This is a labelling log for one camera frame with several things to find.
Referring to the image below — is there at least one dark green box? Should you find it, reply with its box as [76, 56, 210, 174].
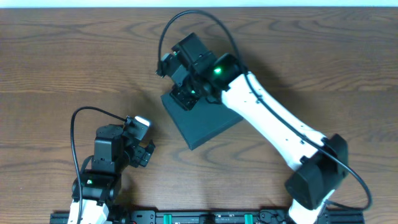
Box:
[161, 93, 243, 150]

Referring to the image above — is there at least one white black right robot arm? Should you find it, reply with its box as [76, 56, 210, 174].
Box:
[159, 34, 348, 223]

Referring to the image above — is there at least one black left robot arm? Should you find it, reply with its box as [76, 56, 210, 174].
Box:
[67, 116, 155, 223]

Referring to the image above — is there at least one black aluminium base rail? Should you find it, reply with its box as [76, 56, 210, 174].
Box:
[49, 208, 365, 224]

